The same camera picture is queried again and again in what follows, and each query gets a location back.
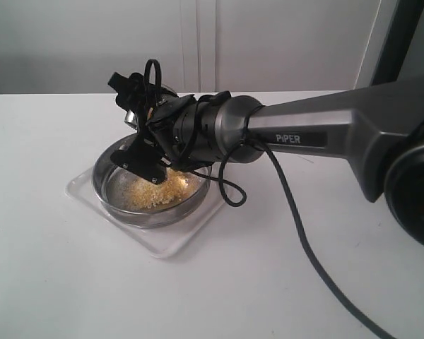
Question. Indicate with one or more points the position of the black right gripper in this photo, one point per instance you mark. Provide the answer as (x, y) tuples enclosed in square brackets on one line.
[(177, 134)]

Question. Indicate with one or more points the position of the stainless steel cup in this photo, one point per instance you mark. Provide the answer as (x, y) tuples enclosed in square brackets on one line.
[(138, 102)]

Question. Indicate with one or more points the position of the yellow grain pile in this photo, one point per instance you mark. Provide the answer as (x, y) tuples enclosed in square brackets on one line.
[(141, 194)]

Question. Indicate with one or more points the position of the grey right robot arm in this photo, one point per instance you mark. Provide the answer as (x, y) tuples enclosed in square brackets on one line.
[(379, 130)]

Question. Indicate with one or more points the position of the round metal sieve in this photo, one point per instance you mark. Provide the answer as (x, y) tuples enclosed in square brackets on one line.
[(109, 182)]

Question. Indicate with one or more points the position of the white square tray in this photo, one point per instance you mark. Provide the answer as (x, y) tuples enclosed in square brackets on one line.
[(160, 242)]

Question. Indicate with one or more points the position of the white cabinet doors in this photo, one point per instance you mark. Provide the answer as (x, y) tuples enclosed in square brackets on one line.
[(75, 46)]

